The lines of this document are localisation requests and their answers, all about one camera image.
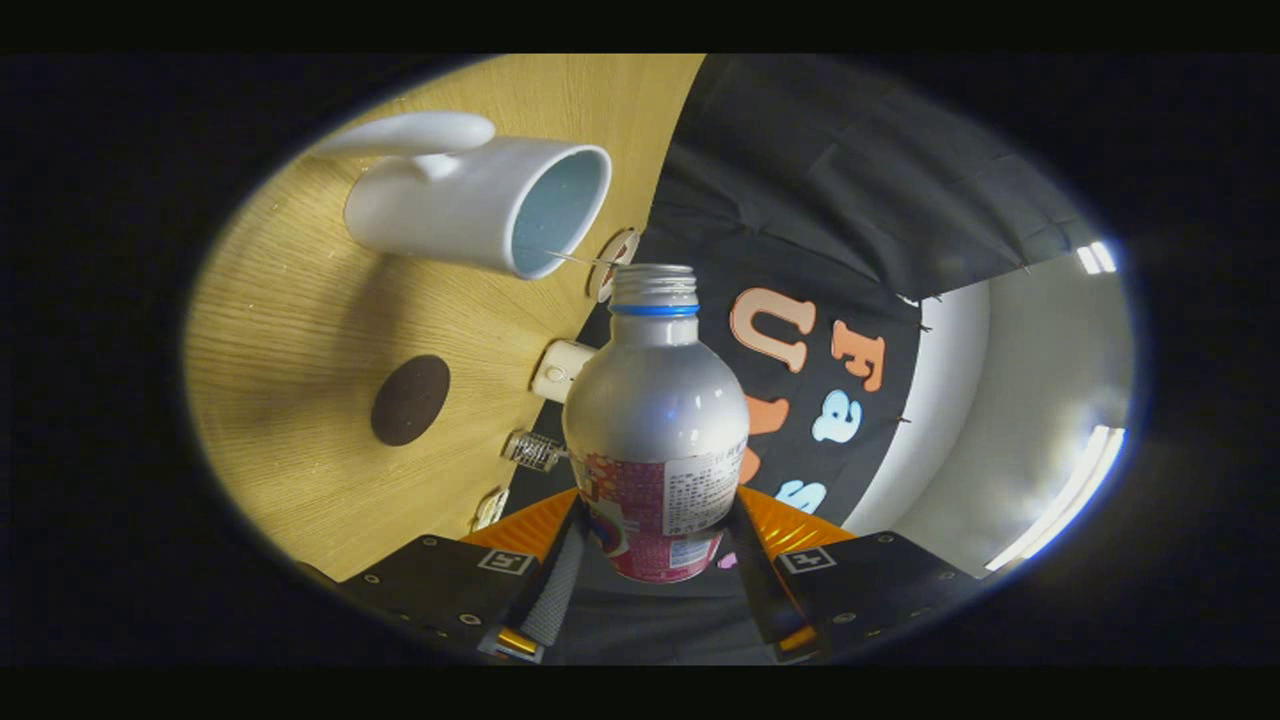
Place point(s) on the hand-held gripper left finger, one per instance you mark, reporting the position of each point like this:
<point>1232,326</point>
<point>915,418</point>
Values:
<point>555,590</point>

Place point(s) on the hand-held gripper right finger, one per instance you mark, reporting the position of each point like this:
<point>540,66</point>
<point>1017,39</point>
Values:
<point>765,585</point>

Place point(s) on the silver juice bottle red label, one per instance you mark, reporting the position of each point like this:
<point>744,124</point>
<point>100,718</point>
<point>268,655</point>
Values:
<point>655,400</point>

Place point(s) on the dark round coaster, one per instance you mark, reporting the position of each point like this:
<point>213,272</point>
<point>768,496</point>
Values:
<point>411,400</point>

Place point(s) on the white cup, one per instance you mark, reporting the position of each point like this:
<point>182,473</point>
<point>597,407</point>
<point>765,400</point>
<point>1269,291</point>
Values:
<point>450,205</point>

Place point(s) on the white divided sauce tray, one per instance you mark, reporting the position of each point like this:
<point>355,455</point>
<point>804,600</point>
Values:
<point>490,510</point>

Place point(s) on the white toaster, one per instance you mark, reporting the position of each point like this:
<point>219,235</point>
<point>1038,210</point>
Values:
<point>555,370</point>

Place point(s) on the white plate with red food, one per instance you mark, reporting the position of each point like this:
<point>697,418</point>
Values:
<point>605,262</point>

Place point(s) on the wooden table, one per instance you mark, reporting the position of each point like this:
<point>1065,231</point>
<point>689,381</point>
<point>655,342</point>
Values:
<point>300,340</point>

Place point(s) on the black backdrop cloth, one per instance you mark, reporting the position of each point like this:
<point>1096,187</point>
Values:
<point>850,180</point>

